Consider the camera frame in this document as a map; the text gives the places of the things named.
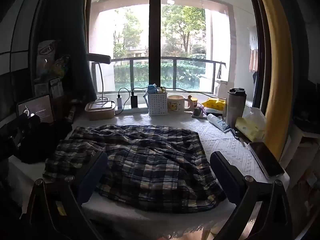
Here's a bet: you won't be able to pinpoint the white desk lamp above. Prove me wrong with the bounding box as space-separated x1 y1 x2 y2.
87 53 112 104

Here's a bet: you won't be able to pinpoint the black car key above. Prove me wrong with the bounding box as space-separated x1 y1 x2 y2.
231 127 247 147

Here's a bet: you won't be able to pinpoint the yellow wipes packet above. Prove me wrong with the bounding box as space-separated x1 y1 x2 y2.
201 98 227 111

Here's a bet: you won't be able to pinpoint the white side shelf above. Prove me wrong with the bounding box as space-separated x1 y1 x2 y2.
282 124 320 205

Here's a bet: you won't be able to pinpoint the yellow curtain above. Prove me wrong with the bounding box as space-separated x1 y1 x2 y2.
252 0 294 147

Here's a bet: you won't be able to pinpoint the balcony railing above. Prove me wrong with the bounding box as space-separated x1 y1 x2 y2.
91 56 227 93

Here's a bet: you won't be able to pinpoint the white milk carton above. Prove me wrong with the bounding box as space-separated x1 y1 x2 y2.
49 78 64 98

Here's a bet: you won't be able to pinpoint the brown lunch box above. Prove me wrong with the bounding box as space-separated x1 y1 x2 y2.
84 101 117 120

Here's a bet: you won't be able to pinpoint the black cloth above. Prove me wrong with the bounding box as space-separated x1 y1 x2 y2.
10 112 59 164

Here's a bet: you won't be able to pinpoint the small green figurine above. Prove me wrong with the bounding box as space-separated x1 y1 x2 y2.
194 106 207 118

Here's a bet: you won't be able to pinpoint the steel tumbler with black lid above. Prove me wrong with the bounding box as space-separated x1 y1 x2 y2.
226 88 247 128

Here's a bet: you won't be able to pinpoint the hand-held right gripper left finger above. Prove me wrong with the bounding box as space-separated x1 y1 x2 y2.
26 151 108 240

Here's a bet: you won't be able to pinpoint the white cream tube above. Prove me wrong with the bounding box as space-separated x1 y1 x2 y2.
207 114 232 132

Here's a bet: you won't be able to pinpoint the red snack bag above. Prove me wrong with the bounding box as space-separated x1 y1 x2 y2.
36 40 59 80

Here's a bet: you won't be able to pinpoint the cream bear mug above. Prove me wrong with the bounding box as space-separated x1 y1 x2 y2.
167 95 194 113

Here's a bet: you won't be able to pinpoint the teal curtain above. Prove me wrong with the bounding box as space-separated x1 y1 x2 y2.
30 0 98 100

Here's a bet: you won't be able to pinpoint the black charging cable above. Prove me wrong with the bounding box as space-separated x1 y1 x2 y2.
132 87 218 98

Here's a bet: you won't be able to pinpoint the white perforated basket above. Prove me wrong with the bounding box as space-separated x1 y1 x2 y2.
147 91 168 116

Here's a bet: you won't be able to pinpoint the white cartoon box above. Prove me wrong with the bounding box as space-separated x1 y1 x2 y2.
34 83 49 97

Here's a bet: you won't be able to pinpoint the black smartphone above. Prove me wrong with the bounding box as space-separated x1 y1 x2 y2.
248 142 285 179

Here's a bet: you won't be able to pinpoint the yellow tissue pack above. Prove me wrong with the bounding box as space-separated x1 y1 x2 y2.
235 107 267 142

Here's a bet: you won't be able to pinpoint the small jar with duck lid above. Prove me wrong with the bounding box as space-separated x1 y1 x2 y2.
187 95 198 109

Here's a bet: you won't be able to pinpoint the white power strip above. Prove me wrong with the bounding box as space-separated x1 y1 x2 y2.
115 104 148 111

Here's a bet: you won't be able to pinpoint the tablet with dark screen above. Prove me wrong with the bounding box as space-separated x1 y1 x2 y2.
17 94 55 125

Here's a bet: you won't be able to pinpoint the plaid pants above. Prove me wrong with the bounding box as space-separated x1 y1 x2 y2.
43 124 227 214

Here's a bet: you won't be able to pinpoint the hanging white shirt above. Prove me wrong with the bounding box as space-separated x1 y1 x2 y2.
249 25 258 52

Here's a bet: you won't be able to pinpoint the hanging peach garment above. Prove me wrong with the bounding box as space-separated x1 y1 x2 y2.
249 50 258 72

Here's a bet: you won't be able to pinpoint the green chip bag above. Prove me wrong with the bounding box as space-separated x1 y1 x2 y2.
51 55 70 78

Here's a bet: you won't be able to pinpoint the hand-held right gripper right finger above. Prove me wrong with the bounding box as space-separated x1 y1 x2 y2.
210 151 293 240

